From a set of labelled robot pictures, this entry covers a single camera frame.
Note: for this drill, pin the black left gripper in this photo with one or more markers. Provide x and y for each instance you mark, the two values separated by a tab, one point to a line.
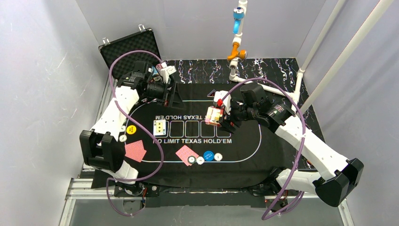
170	94

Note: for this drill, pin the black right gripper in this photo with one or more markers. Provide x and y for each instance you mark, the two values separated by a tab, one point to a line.
227	115

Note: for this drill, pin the red playing card box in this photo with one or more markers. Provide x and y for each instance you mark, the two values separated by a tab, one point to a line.
213	116

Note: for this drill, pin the face-up spade card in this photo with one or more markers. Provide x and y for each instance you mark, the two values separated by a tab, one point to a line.
160	128

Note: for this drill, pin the white grey poker chip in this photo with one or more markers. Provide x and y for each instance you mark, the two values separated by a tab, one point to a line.
123	138
218	157

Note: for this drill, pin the blue small blind button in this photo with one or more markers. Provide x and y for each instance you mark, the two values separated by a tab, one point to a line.
208	155

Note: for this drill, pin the red backed playing card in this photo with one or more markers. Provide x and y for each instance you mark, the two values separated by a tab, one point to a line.
184	152

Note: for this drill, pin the yellow big blind button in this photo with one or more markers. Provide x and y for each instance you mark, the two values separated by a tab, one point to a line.
130	130

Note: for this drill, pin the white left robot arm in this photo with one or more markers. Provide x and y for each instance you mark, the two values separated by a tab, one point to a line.
100	147

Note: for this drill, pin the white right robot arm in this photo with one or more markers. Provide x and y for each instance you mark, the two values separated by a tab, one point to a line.
335	175

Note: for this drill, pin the triangular all-in button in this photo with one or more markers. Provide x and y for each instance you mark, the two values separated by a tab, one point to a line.
211	93

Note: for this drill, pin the black poker table mat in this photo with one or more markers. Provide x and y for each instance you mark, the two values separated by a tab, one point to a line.
249	155

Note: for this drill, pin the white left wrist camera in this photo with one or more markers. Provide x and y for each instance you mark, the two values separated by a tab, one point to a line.
165	71

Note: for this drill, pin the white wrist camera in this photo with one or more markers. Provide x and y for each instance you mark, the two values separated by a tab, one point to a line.
165	71
223	99

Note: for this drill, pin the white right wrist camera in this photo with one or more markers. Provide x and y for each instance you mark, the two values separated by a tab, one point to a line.
223	99

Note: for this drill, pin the white pvc pipe frame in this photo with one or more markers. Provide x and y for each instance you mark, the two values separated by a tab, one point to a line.
288	73

